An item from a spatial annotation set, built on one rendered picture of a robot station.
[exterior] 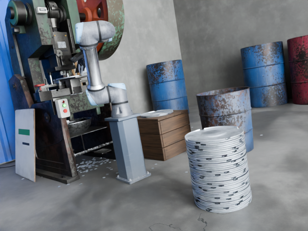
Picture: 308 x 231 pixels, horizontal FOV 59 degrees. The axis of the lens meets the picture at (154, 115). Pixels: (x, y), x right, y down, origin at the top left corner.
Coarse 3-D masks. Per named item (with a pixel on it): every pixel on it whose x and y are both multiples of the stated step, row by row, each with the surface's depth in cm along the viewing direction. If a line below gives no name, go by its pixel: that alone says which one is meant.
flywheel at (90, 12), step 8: (80, 0) 259; (88, 0) 251; (96, 0) 244; (104, 0) 232; (80, 8) 262; (88, 8) 253; (96, 8) 247; (104, 8) 234; (88, 16) 251; (96, 16) 250; (104, 16) 236
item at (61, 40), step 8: (56, 32) 226; (64, 32) 232; (56, 40) 226; (64, 40) 231; (56, 48) 226; (64, 48) 231; (56, 56) 226; (64, 56) 228; (56, 64) 227; (64, 64) 228; (72, 64) 236
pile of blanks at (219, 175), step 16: (192, 144) 130; (208, 144) 125; (224, 144) 124; (240, 144) 130; (192, 160) 133; (208, 160) 127; (224, 160) 127; (240, 160) 128; (192, 176) 138; (208, 176) 128; (224, 176) 126; (240, 176) 130; (208, 192) 130; (224, 192) 128; (240, 192) 129; (208, 208) 132; (224, 208) 130; (240, 208) 129
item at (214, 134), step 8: (208, 128) 152; (216, 128) 149; (224, 128) 146; (232, 128) 143; (240, 128) 140; (192, 136) 140; (200, 136) 138; (208, 136) 133; (216, 136) 132; (224, 136) 130; (232, 136) 128
